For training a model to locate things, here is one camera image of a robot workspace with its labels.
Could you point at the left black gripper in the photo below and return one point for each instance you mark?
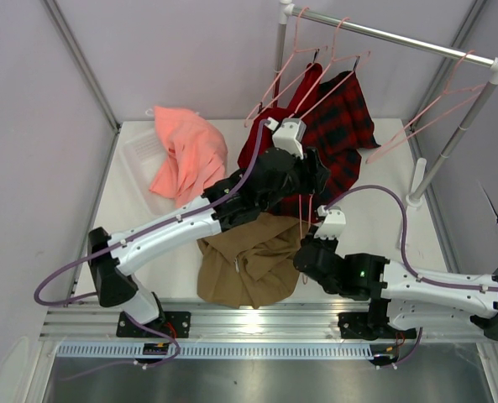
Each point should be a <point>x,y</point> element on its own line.
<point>312,170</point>

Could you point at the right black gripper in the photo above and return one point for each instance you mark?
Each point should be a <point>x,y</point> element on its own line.
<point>309,259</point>

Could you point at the khaki brown skirt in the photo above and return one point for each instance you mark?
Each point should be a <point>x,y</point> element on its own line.
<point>251,265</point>

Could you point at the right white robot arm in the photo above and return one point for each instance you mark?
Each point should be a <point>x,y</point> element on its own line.
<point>400,302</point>

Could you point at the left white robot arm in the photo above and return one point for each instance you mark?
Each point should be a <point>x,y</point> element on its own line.
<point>231,202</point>

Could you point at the red black plaid skirt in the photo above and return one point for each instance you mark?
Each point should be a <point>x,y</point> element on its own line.
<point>338,128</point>

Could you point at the salmon pink skirt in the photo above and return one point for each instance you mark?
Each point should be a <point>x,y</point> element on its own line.
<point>196,155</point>

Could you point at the pink hanger with plaid skirt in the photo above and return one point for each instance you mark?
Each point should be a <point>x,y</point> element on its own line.
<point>301,110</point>

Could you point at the white plastic basket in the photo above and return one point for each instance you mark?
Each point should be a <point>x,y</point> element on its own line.
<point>142,155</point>

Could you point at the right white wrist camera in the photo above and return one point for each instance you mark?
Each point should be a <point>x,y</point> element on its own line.
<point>332,224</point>

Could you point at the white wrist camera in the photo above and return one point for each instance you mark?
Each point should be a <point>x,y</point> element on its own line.
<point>288,136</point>
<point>332,224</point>

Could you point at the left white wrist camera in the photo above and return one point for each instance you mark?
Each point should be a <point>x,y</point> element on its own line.
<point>288,136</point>

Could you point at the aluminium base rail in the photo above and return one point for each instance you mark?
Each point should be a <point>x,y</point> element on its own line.
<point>295,322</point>

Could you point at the white slotted cable duct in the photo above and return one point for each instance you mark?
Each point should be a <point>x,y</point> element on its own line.
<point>201,350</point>

